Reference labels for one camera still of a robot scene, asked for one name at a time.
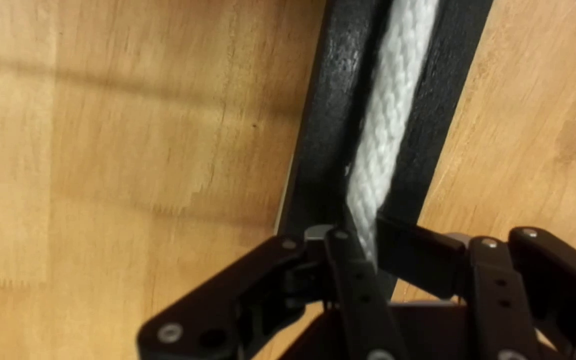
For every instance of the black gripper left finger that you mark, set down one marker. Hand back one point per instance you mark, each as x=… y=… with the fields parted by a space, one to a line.
x=238 y=310

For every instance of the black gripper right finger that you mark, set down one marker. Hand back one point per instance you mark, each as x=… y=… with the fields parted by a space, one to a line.
x=521 y=293

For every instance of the black channel rail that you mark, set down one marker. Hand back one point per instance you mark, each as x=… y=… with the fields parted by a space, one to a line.
x=383 y=94

